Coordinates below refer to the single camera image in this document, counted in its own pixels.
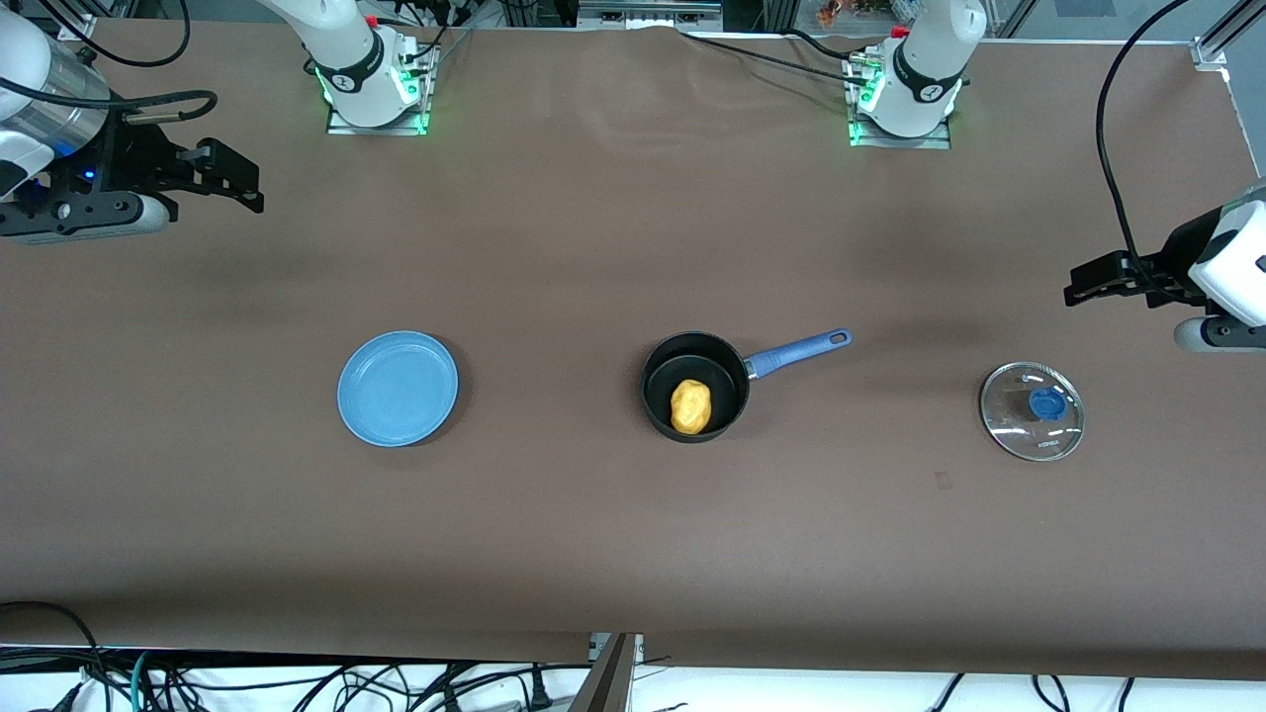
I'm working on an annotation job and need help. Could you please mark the glass lid with blue knob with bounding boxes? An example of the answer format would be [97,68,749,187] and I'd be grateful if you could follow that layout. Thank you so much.
[979,362,1086,463]

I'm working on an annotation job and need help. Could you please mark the yellow potato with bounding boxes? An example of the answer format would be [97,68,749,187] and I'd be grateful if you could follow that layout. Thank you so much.
[671,379,713,435]

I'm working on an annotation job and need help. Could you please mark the aluminium corner profile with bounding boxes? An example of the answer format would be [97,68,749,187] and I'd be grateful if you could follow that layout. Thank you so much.
[1192,0,1266,70]

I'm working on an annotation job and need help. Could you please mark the blue round plate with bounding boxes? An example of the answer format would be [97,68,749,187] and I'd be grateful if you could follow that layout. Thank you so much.
[337,330,460,448]

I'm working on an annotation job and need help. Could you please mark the brown table cover sheet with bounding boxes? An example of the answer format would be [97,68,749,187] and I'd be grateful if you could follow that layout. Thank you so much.
[0,20,1266,683]

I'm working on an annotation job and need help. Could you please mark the black hanging cable loop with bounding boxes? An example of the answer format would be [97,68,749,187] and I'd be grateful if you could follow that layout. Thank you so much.
[35,0,192,69]

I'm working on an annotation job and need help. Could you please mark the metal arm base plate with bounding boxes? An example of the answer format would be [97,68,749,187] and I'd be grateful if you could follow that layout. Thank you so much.
[848,117,953,150]
[325,99,434,136]

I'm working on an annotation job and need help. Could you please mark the black pot with blue handle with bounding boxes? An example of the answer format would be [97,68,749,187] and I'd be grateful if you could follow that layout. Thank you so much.
[641,328,854,444]

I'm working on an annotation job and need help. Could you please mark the black base power cable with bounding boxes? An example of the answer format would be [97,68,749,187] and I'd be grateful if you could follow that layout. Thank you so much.
[682,30,873,88]

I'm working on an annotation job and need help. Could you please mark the black floor cable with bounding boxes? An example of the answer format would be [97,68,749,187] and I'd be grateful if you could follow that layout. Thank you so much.
[0,600,110,712]

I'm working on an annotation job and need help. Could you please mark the black cable with plug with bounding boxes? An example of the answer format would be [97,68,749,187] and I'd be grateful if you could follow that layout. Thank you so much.
[435,665,553,712]

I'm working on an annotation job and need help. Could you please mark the aluminium frame profile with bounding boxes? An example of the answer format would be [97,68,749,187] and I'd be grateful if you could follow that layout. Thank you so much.
[567,633,644,712]

